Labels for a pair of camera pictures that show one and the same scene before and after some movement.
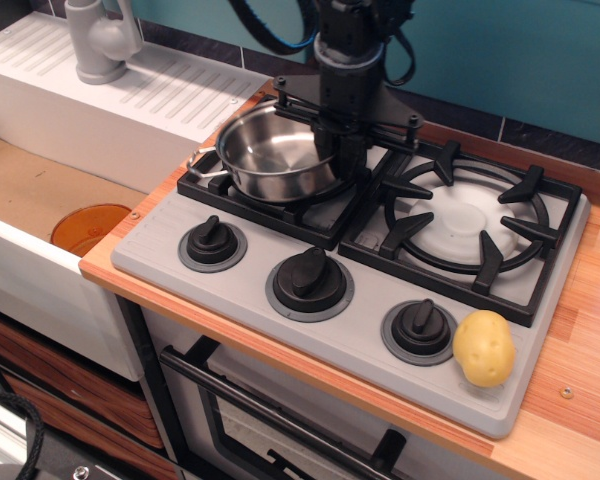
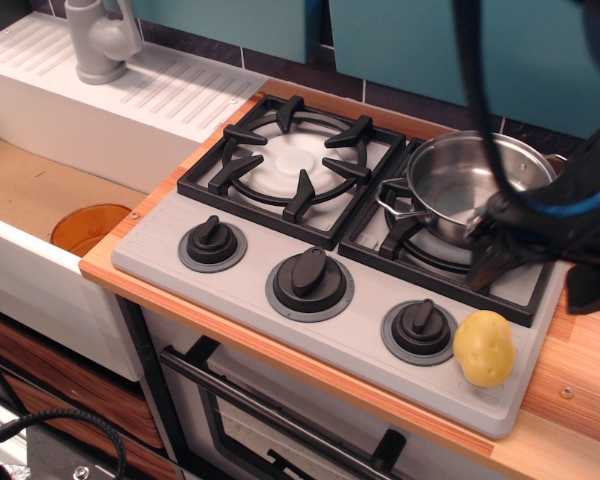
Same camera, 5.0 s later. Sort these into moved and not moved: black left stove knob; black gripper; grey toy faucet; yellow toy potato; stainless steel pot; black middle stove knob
Moved: stainless steel pot; black gripper
Not moved: black left stove knob; grey toy faucet; black middle stove knob; yellow toy potato
